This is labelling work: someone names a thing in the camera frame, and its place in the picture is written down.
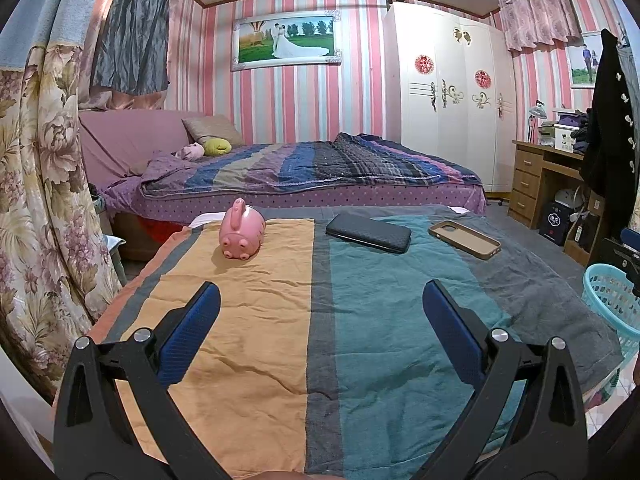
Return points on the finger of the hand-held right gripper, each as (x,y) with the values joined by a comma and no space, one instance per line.
(622,255)
(632,237)

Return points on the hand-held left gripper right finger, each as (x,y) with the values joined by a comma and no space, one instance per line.
(452,335)

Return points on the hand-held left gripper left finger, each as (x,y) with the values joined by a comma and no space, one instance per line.
(192,332)

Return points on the light blue plastic basket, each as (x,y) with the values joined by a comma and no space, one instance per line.
(612,305)

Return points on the black shopping bag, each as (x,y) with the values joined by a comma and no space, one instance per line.
(556,224)

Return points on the tan phone case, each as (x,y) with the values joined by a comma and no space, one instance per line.
(465,240)

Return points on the black coat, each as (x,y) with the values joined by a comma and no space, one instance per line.
(612,135)

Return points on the pink piggy bank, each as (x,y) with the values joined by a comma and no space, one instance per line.
(242,232)

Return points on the wooden desk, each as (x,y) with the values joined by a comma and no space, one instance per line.
(530,180)

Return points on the white box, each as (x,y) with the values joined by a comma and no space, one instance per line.
(563,140)

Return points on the orange teal grey striped blanket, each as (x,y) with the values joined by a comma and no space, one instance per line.
(320,350)

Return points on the black wallet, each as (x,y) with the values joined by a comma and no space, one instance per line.
(370,234)

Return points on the purple box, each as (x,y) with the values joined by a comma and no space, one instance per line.
(567,119)

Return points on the desk lamp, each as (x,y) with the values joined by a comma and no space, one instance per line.
(537,112)

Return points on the purple bed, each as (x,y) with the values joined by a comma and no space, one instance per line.
(300,197)

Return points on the pink plush toy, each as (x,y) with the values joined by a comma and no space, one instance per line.
(190,151)

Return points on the small framed couple photo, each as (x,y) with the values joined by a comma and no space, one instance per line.
(585,62)

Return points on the yellow-green plush toy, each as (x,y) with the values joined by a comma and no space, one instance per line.
(217,146)

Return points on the blue and floral curtain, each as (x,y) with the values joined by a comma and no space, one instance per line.
(45,210)

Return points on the purple blue striped quilt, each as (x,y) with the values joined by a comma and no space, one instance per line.
(310,167)

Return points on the tan pillow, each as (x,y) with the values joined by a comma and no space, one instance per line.
(212,130)

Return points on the white wardrobe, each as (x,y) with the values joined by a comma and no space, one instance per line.
(450,125)

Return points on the pink floral valance curtain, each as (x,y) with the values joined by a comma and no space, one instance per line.
(540,15)

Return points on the large framed wedding photo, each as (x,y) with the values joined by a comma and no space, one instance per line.
(285,40)

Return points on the grey curtain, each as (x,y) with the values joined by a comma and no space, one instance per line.
(132,30)

